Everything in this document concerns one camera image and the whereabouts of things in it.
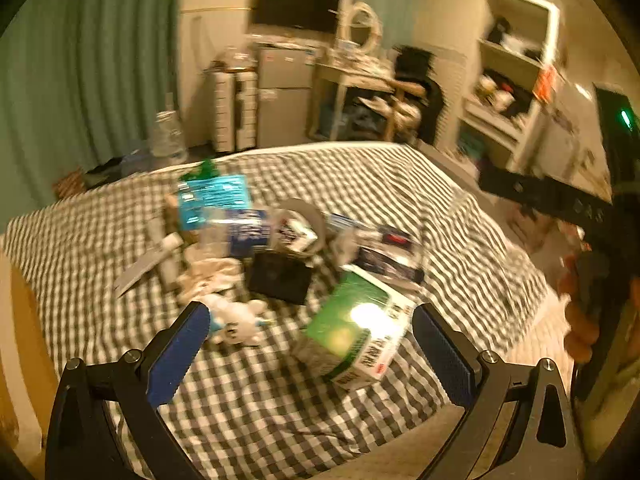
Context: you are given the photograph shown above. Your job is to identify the silver small fridge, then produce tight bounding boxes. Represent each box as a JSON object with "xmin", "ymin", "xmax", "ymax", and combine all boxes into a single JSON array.
[{"xmin": 254, "ymin": 42, "xmax": 322, "ymax": 149}]

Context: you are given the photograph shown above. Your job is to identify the black square wallet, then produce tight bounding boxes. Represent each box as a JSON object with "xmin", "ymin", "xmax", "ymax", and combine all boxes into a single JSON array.
[{"xmin": 244, "ymin": 250, "xmax": 314, "ymax": 306}]

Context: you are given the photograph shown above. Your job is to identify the person's right hand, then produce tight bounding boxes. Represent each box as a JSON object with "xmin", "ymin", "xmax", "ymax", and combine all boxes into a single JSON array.
[{"xmin": 558, "ymin": 254, "xmax": 600, "ymax": 362}]

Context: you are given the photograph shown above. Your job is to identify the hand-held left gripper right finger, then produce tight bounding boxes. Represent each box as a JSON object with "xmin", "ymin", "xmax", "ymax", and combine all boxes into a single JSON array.
[{"xmin": 412, "ymin": 303, "xmax": 584, "ymax": 480}]

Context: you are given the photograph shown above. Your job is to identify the flat wooden box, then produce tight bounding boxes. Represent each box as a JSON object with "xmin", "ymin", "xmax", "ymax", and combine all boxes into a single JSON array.
[{"xmin": 164, "ymin": 194, "xmax": 202, "ymax": 247}]

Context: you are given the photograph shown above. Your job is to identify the dark bag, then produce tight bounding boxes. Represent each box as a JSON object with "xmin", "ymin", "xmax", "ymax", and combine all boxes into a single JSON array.
[{"xmin": 81, "ymin": 156, "xmax": 124, "ymax": 189}]

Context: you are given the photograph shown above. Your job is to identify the white ribbed suitcase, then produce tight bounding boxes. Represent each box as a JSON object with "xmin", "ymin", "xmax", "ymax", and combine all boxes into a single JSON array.
[{"xmin": 211, "ymin": 66, "xmax": 259, "ymax": 154}]

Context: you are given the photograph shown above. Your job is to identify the wide green curtain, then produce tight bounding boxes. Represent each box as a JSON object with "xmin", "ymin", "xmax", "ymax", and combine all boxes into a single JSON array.
[{"xmin": 0, "ymin": 0, "xmax": 182, "ymax": 211}]

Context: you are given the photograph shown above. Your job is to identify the black flat television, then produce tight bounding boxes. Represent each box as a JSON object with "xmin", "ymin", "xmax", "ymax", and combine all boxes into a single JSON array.
[{"xmin": 248, "ymin": 0, "xmax": 344, "ymax": 37}]

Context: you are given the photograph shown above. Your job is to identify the brown cardboard box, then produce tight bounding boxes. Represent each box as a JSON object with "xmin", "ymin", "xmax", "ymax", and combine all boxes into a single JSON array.
[{"xmin": 0, "ymin": 249, "xmax": 59, "ymax": 467}]

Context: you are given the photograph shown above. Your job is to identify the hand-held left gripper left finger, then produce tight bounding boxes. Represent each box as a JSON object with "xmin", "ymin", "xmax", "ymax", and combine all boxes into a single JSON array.
[{"xmin": 45, "ymin": 302, "xmax": 211, "ymax": 480}]

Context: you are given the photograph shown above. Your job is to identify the narrow green curtain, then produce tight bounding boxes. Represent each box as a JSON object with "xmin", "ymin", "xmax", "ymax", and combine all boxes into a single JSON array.
[{"xmin": 354, "ymin": 0, "xmax": 427, "ymax": 57}]

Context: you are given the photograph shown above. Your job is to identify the grey tape roll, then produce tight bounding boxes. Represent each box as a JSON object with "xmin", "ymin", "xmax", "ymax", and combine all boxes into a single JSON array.
[{"xmin": 271, "ymin": 198, "xmax": 329, "ymax": 257}]

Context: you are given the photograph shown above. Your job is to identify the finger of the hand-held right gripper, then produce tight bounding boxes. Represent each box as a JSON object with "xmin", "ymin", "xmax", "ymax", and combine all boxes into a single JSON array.
[{"xmin": 479, "ymin": 165, "xmax": 616, "ymax": 234}]

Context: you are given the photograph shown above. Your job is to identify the green white carton box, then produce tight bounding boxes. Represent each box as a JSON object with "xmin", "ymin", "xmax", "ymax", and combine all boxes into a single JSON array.
[{"xmin": 292, "ymin": 264, "xmax": 417, "ymax": 392}]

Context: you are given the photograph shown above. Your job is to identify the white open shelf unit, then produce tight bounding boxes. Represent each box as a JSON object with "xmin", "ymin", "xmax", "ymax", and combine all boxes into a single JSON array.
[{"xmin": 456, "ymin": 0, "xmax": 562, "ymax": 173}]

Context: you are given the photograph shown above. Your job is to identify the blue foil packet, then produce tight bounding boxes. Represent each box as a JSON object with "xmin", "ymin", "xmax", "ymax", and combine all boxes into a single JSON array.
[{"xmin": 176, "ymin": 174, "xmax": 252, "ymax": 232}]

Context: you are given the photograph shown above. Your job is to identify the white tissue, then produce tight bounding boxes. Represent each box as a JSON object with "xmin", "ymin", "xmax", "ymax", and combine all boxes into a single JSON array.
[{"xmin": 176, "ymin": 256, "xmax": 247, "ymax": 303}]

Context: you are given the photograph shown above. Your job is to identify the clear bottle with blue label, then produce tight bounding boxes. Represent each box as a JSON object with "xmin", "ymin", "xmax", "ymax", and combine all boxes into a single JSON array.
[{"xmin": 199, "ymin": 207, "xmax": 282, "ymax": 262}]

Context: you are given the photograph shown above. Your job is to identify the black chair with clothes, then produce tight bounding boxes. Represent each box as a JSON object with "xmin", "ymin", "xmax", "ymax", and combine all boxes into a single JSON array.
[{"xmin": 392, "ymin": 44, "xmax": 447, "ymax": 147}]

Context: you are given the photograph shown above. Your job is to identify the patterned brown box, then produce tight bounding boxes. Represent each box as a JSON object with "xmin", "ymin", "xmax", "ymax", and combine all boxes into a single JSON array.
[{"xmin": 51, "ymin": 169, "xmax": 87, "ymax": 199}]

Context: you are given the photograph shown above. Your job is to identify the green foil packet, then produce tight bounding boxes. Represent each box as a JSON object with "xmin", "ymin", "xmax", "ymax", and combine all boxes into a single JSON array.
[{"xmin": 181, "ymin": 159, "xmax": 222, "ymax": 182}]

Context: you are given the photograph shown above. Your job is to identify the large clear water jug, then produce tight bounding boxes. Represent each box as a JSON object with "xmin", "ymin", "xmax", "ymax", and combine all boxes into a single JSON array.
[{"xmin": 149, "ymin": 108, "xmax": 189, "ymax": 167}]

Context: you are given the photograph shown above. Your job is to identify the white plush toy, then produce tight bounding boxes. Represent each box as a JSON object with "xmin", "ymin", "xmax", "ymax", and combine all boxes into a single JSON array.
[{"xmin": 199, "ymin": 294, "xmax": 273, "ymax": 347}]

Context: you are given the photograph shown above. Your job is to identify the white rolled tube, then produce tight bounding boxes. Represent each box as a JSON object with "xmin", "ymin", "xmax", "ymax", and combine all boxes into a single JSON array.
[{"xmin": 149, "ymin": 215, "xmax": 182, "ymax": 288}]

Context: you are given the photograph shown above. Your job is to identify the wrapped pack of water bottles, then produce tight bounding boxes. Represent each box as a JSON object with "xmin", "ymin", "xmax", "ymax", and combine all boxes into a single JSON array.
[{"xmin": 119, "ymin": 147, "xmax": 152, "ymax": 177}]

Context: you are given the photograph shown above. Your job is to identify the dark snack packet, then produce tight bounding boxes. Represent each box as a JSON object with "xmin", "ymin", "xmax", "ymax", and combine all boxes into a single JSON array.
[{"xmin": 351, "ymin": 225, "xmax": 427, "ymax": 289}]

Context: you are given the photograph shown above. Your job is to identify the white squeeze tube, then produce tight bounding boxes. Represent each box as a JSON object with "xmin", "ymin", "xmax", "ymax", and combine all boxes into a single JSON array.
[{"xmin": 113, "ymin": 236, "xmax": 184, "ymax": 297}]

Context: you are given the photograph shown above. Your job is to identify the white vanity desk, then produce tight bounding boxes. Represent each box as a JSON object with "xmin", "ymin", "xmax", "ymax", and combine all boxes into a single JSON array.
[{"xmin": 306, "ymin": 54, "xmax": 402, "ymax": 144}]

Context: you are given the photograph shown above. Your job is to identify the white red small box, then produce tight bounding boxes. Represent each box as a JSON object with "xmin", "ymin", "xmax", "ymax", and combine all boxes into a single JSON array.
[{"xmin": 276, "ymin": 215, "xmax": 319, "ymax": 255}]

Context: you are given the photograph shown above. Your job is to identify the round white vanity mirror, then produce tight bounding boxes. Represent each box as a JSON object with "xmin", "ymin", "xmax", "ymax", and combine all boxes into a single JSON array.
[{"xmin": 344, "ymin": 1, "xmax": 384, "ymax": 57}]

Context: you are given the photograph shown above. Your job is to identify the green white checked blanket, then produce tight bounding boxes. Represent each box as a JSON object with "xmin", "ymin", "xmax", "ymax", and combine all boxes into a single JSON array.
[{"xmin": 0, "ymin": 141, "xmax": 552, "ymax": 480}]

